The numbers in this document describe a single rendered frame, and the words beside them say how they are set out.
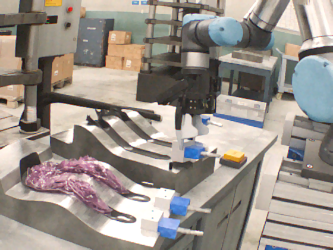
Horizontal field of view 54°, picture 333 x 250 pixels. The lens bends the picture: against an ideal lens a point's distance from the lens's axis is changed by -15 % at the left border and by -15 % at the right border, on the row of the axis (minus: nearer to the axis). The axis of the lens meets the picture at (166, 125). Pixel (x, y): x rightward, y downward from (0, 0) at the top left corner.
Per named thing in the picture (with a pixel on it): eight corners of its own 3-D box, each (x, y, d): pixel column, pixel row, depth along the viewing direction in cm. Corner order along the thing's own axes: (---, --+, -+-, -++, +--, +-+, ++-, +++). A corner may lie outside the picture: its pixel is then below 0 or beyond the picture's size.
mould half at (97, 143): (213, 172, 120) (219, 133, 116) (172, 202, 99) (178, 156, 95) (96, 134, 144) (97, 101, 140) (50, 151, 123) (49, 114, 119)
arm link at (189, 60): (176, 52, 97) (190, 55, 104) (175, 69, 97) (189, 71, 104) (201, 52, 93) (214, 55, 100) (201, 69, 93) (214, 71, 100)
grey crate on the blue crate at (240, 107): (265, 115, 443) (267, 103, 438) (262, 122, 406) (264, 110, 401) (219, 105, 461) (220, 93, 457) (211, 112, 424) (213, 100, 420)
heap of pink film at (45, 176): (132, 188, 92) (134, 159, 90) (106, 220, 76) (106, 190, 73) (47, 166, 98) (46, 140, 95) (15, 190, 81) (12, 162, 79)
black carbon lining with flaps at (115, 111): (191, 153, 116) (194, 124, 114) (163, 169, 103) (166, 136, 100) (104, 127, 133) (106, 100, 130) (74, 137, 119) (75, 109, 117)
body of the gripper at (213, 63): (211, 96, 122) (214, 60, 119) (188, 90, 126) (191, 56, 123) (220, 93, 129) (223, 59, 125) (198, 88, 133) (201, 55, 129)
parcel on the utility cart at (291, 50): (302, 60, 655) (303, 46, 647) (304, 62, 625) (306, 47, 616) (283, 56, 663) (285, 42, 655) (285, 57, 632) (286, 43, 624)
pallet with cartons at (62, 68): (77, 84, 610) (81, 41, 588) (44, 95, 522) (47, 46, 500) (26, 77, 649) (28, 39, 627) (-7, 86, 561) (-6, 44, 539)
